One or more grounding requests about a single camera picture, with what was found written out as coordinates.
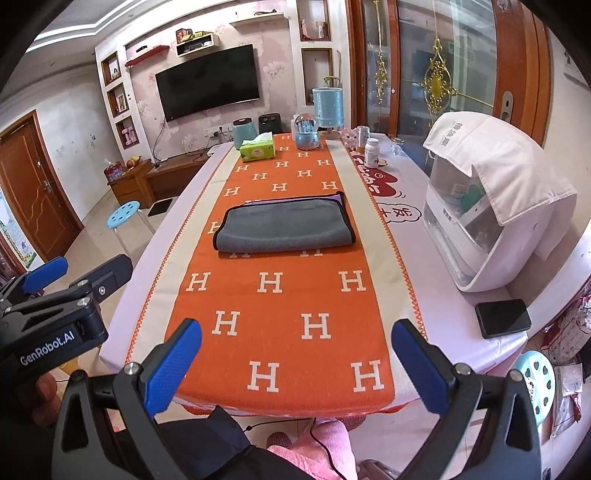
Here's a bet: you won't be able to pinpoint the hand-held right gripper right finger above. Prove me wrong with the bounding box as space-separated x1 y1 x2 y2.
392 318 543 480

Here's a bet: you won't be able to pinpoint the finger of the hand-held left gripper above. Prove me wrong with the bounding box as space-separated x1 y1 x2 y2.
28 254 134 308
0 256 69 306

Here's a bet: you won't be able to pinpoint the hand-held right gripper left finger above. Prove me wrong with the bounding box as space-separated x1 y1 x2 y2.
53 318 204 480

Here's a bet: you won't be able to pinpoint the grey towel with black trim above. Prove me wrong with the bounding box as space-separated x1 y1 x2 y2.
213 191 357 254

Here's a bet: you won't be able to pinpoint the person's left hand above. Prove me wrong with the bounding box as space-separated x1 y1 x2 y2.
28 371 70 416

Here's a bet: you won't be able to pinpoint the blue round stool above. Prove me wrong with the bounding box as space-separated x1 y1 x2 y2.
106 200 156 252

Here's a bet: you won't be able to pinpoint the white printed tablecloth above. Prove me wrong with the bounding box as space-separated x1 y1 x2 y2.
99 131 529 416

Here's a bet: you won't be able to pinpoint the brown wooden door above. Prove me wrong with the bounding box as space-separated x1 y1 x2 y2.
0 113 86 264

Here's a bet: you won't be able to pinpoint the person's dark jacket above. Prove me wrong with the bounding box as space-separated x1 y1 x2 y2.
111 405 358 480

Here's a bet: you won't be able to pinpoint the black smartphone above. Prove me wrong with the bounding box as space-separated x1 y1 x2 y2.
475 298 533 340

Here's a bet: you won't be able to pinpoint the wooden television cabinet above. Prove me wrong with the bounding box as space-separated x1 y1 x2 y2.
107 148 222 209

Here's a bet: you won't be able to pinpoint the pale blue plastic stool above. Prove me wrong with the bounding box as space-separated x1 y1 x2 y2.
512 350 557 439

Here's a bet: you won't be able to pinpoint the white countertop appliance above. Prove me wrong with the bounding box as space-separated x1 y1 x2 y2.
422 150 557 294

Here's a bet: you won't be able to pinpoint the orange patterned blanket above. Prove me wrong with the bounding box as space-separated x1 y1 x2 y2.
124 131 428 414

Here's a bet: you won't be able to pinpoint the person's pink trousers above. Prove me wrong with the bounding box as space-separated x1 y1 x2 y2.
267 418 360 480

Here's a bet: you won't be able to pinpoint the plastic bags pile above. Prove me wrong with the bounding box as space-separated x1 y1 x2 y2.
540 281 591 439

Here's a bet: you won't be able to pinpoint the teal canister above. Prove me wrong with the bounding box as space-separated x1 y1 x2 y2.
232 119 253 149

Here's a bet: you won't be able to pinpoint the green tissue box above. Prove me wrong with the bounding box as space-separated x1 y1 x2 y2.
239 132 276 163

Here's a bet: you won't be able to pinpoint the black flat television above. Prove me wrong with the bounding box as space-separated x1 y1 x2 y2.
154 44 260 121

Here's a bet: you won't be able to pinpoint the white cover cloth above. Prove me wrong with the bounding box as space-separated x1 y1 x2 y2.
422 112 578 227

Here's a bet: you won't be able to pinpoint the blue snow globe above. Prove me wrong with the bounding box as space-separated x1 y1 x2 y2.
291 115 320 151

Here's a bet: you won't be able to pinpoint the gold door ornament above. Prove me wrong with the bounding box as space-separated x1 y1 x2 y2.
420 39 458 116

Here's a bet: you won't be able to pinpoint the wooden framed glass door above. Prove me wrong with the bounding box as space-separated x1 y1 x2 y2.
348 0 555 158

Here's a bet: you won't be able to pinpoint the wall poster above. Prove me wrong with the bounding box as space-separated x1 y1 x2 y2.
0 189 38 271

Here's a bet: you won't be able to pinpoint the thin black cable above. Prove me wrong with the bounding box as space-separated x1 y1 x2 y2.
240 415 347 480

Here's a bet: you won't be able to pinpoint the red wall shelf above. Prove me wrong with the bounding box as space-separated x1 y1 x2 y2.
124 45 170 68

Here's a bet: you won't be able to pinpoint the white box wall shelf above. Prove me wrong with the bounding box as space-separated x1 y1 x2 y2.
175 31 220 57

